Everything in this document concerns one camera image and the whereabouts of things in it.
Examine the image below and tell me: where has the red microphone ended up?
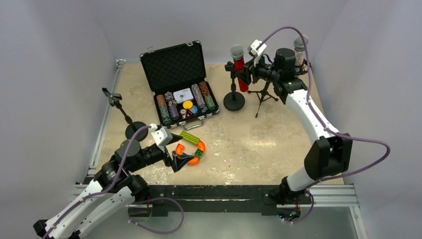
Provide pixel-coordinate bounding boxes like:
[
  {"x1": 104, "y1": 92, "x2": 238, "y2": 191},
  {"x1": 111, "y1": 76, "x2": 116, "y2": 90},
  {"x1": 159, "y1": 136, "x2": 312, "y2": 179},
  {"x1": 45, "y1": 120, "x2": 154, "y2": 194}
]
[{"x1": 230, "y1": 44, "x2": 249, "y2": 92}]

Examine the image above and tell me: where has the black tripod shock-mount stand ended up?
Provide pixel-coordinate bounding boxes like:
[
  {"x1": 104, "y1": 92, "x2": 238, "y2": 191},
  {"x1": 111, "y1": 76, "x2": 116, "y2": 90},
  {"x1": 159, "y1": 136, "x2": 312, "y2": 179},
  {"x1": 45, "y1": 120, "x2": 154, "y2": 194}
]
[{"x1": 247, "y1": 57, "x2": 308, "y2": 108}]

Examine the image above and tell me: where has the round-base mic stand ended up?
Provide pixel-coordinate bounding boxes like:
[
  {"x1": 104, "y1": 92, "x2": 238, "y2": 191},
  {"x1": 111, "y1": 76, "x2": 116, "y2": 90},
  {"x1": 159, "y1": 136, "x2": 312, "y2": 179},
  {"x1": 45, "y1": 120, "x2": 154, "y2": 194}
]
[
  {"x1": 102, "y1": 88, "x2": 146, "y2": 139},
  {"x1": 223, "y1": 62, "x2": 245, "y2": 112}
]

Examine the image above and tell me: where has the glitter microphone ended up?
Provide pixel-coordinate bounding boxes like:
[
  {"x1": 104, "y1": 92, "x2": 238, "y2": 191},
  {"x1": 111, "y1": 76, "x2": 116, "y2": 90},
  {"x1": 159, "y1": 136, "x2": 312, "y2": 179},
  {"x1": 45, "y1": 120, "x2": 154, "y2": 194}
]
[{"x1": 293, "y1": 35, "x2": 309, "y2": 67}]

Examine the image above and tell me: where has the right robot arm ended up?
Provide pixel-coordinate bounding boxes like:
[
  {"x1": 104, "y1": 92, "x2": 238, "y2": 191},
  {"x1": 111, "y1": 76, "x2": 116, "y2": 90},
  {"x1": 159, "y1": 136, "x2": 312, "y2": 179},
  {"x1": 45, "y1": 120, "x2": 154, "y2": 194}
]
[{"x1": 239, "y1": 46, "x2": 352, "y2": 204}]

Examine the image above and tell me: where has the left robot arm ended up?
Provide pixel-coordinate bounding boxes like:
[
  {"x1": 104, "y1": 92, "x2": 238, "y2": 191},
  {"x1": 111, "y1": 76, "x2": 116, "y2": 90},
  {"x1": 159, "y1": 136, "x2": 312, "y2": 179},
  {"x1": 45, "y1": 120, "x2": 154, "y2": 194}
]
[{"x1": 33, "y1": 124, "x2": 195, "y2": 239}]

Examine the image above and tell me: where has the orange curved toy track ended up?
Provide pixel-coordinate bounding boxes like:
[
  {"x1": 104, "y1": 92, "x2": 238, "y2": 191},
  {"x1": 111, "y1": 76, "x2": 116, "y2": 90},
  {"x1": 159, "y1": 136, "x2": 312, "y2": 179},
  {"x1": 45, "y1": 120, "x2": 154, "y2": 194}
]
[{"x1": 176, "y1": 140, "x2": 206, "y2": 166}]

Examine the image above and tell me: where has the lime green toy brick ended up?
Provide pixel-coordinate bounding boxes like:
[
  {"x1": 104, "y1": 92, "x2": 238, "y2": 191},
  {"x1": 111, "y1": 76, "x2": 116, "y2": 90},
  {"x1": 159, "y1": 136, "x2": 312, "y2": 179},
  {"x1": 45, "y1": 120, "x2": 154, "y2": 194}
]
[{"x1": 180, "y1": 131, "x2": 201, "y2": 145}]

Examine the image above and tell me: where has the dark green toy brick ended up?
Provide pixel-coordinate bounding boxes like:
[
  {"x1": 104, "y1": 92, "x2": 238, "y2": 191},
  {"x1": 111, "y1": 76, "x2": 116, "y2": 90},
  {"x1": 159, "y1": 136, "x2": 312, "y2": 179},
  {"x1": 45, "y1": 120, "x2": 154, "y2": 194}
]
[{"x1": 195, "y1": 148, "x2": 204, "y2": 158}]

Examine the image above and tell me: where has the yellow poker chip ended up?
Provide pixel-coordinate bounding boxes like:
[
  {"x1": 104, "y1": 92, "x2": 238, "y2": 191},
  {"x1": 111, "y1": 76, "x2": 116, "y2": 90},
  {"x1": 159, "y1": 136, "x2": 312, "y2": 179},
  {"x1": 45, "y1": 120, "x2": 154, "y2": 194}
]
[{"x1": 183, "y1": 101, "x2": 194, "y2": 110}]

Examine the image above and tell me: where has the white card deck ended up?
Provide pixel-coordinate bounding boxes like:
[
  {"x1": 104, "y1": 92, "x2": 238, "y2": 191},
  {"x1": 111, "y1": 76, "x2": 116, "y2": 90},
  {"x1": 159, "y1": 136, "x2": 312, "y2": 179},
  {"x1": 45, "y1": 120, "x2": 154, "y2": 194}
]
[{"x1": 173, "y1": 88, "x2": 194, "y2": 104}]

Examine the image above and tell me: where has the black poker chip case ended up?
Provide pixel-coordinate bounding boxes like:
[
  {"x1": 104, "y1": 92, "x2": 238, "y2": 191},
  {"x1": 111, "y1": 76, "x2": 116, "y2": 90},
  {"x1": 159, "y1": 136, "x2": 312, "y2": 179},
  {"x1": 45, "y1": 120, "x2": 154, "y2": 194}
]
[{"x1": 139, "y1": 40, "x2": 220, "y2": 128}]

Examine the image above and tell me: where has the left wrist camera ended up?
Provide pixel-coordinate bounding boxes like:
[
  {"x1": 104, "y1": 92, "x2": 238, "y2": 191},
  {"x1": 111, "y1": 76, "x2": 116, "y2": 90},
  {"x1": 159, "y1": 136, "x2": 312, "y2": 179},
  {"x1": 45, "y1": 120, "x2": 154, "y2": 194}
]
[{"x1": 148, "y1": 123, "x2": 173, "y2": 152}]

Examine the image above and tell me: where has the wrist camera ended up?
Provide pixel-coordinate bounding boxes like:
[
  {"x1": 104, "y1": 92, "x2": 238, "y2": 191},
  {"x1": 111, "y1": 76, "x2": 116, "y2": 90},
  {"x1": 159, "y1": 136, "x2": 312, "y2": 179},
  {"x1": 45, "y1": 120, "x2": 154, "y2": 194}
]
[
  {"x1": 247, "y1": 39, "x2": 267, "y2": 66},
  {"x1": 148, "y1": 123, "x2": 173, "y2": 152}
]

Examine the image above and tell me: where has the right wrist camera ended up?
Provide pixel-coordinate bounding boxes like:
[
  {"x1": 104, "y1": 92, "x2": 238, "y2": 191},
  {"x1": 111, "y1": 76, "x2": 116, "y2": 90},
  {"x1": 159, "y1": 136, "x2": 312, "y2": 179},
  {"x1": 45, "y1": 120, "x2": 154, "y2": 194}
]
[{"x1": 247, "y1": 39, "x2": 267, "y2": 66}]

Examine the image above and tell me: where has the black front table rail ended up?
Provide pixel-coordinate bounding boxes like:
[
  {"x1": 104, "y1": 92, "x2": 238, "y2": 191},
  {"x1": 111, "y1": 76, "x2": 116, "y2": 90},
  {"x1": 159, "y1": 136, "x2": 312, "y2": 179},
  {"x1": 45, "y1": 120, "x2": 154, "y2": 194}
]
[{"x1": 128, "y1": 185, "x2": 312, "y2": 218}]

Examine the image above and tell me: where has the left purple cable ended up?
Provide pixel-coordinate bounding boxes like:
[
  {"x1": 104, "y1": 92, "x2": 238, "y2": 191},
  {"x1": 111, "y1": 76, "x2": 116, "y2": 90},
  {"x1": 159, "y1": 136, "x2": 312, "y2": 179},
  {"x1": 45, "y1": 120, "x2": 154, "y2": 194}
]
[{"x1": 41, "y1": 124, "x2": 152, "y2": 239}]

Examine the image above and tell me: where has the purple loop cable under table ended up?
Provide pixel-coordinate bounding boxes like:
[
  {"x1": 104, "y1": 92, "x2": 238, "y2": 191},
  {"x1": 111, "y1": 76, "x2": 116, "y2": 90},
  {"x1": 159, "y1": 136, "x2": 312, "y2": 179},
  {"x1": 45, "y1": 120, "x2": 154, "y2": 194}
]
[{"x1": 127, "y1": 197, "x2": 185, "y2": 236}]

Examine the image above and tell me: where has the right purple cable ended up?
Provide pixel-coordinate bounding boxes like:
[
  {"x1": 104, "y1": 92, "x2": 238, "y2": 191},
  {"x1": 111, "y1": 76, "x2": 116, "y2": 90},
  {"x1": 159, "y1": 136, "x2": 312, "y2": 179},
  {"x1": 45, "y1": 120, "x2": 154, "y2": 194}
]
[{"x1": 257, "y1": 26, "x2": 391, "y2": 189}]

